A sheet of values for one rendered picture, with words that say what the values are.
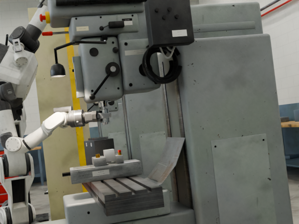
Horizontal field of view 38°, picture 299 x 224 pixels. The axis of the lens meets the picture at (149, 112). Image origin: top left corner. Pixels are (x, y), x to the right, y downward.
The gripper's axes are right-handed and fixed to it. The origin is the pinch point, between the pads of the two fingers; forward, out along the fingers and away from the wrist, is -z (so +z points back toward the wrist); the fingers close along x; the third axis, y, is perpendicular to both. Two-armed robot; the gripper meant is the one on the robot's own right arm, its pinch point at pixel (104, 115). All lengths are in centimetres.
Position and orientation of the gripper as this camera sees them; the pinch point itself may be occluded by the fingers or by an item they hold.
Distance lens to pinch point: 227.2
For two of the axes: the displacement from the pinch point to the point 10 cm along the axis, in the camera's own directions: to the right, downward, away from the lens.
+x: 0.7, 0.1, 10.0
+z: -9.9, 1.0, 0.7
